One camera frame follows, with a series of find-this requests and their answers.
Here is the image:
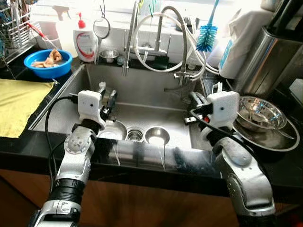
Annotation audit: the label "brown wooden cabinet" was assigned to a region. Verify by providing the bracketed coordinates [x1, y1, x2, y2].
[0, 168, 303, 227]

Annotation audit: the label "white spray bottle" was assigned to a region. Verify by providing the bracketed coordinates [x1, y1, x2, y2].
[52, 4, 77, 53]

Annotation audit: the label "stainless steel sink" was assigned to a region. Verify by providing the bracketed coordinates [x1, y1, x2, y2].
[28, 61, 216, 152]

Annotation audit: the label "wide steel bowl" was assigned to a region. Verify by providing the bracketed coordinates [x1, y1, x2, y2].
[236, 96, 288, 134]

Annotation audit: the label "steel spring faucet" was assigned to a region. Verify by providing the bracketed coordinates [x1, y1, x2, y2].
[122, 0, 143, 77]

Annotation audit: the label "yellow cloth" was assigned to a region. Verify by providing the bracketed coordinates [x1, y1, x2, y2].
[0, 79, 55, 139]

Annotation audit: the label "blue plastic bowl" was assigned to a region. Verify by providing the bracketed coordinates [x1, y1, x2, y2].
[24, 49, 73, 79]

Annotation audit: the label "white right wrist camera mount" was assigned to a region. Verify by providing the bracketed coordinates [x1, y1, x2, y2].
[204, 91, 240, 139]

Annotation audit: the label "white hose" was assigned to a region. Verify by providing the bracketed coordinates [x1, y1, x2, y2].
[132, 12, 221, 75]

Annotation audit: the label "blue bottle brush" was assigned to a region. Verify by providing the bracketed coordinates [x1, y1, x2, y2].
[196, 0, 221, 52]

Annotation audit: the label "white plastic bag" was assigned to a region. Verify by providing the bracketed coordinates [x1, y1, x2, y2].
[219, 9, 276, 79]

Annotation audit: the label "white soap bottle red pump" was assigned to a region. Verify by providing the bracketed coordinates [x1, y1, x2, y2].
[72, 13, 99, 62]

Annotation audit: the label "shallow steel bowl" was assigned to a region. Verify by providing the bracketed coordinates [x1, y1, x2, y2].
[97, 120, 128, 141]

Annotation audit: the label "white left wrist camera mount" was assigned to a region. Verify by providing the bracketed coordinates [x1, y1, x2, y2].
[77, 89, 107, 128]

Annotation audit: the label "steel wire dish rack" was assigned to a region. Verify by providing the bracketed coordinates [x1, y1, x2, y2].
[0, 0, 37, 62]

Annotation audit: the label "steel gooseneck faucet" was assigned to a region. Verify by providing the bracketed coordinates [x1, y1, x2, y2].
[155, 6, 205, 87]

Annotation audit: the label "stainless steel knife holder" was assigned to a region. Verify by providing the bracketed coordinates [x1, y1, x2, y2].
[233, 26, 303, 101]

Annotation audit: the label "large steel plate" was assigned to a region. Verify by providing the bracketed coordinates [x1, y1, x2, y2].
[231, 117, 300, 153]

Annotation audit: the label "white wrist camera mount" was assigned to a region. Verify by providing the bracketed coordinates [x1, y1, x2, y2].
[77, 89, 107, 128]
[204, 91, 240, 139]

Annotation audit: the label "black knife handle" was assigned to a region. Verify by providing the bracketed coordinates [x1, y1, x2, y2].
[269, 0, 298, 33]
[290, 0, 303, 37]

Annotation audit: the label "black sponge holder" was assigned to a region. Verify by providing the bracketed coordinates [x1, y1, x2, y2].
[151, 53, 172, 71]

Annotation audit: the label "small steel bowl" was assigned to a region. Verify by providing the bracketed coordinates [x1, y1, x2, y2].
[144, 126, 171, 146]

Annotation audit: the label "round steel strainer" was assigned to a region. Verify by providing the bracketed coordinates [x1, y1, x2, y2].
[92, 4, 111, 64]

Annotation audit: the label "steel sink drain strainer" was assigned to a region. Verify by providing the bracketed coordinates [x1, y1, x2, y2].
[125, 127, 145, 142]

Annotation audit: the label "red handled utensil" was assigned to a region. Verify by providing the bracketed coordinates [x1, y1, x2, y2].
[26, 21, 52, 42]

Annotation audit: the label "white plastic tray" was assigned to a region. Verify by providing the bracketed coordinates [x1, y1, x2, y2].
[289, 78, 303, 104]

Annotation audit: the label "beige raw food pieces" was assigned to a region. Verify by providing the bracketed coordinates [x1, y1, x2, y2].
[32, 49, 62, 68]

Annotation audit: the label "tiny steel bowl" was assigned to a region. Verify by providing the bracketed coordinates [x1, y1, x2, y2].
[99, 49, 120, 63]

